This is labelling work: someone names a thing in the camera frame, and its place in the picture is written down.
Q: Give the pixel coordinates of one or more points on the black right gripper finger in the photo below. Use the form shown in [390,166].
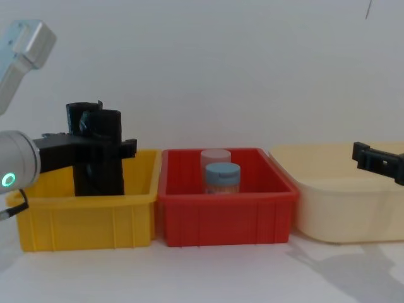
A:
[378,162]

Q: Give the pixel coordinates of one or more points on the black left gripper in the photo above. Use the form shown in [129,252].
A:
[57,151]

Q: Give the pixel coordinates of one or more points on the black garbage bag roll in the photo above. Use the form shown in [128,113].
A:
[101,158]
[74,118]

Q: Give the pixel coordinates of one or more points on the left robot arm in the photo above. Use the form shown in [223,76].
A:
[19,158]

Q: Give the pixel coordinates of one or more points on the yellow plastic bin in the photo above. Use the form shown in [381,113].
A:
[85,221]

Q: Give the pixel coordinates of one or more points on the blue-lidded clear jar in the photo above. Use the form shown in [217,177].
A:
[222,173]

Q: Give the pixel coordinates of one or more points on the red plastic bin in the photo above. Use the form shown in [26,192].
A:
[227,217]

